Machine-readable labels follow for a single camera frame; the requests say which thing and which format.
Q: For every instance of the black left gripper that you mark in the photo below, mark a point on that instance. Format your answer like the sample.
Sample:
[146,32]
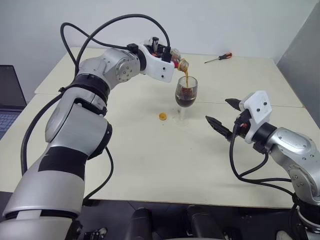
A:
[155,46]

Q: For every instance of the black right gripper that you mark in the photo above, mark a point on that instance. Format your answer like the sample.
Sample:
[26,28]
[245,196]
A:
[242,122]

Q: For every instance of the clear plastic cola bottle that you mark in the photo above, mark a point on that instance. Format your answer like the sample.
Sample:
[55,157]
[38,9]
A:
[183,64]

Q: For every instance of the clear wine glass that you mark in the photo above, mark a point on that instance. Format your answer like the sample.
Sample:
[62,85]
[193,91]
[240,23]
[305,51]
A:
[185,100]

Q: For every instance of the yellow bottle cap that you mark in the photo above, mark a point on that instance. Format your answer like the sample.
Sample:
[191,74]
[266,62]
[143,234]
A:
[163,116]

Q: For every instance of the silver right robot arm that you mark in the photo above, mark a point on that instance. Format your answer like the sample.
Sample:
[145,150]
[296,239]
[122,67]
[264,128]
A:
[292,145]

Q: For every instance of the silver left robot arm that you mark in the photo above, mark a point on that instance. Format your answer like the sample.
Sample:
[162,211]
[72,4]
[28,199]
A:
[62,140]

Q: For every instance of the grey partition panel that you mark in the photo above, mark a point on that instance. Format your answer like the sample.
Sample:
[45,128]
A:
[305,50]

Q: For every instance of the dark rounded shape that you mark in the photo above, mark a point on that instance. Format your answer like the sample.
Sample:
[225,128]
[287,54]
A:
[202,225]
[142,225]

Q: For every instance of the dark laptop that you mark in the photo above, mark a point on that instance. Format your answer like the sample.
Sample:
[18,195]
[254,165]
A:
[10,87]

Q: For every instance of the small black clamp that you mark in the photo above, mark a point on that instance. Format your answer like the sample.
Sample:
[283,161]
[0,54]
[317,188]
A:
[95,235]

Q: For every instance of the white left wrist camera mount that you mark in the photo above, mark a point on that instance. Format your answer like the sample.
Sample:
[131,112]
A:
[160,67]

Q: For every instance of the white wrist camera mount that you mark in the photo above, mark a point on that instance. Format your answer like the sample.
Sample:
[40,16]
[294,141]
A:
[160,67]
[258,107]

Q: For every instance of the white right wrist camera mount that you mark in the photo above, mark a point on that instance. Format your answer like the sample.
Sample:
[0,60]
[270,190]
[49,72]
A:
[258,107]

